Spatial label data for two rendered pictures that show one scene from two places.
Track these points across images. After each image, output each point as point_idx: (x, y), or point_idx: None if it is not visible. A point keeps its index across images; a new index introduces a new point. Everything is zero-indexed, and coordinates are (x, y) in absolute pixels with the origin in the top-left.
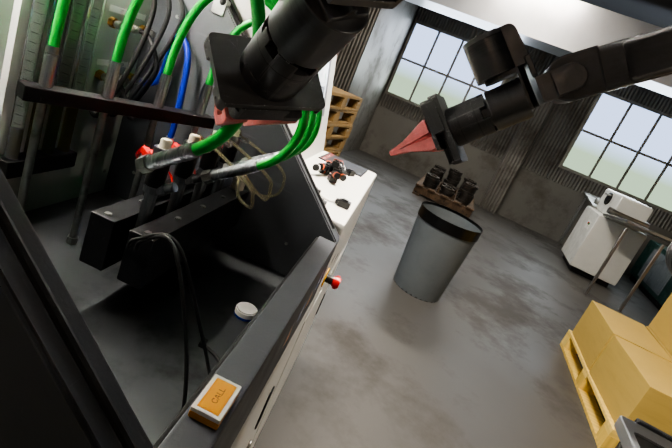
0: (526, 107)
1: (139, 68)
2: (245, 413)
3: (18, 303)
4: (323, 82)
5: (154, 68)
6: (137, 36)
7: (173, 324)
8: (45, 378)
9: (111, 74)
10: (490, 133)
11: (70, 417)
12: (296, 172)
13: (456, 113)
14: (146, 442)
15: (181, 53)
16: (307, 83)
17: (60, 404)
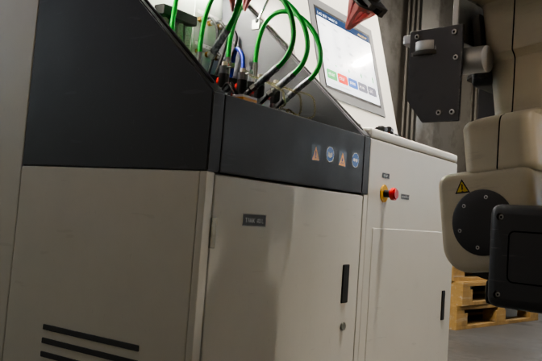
0: None
1: (215, 71)
2: (279, 156)
3: (168, 34)
4: (371, 84)
5: None
6: (214, 62)
7: None
8: (177, 51)
9: (198, 58)
10: None
11: (185, 60)
12: (324, 99)
13: None
14: (210, 76)
15: (240, 61)
16: None
17: (181, 57)
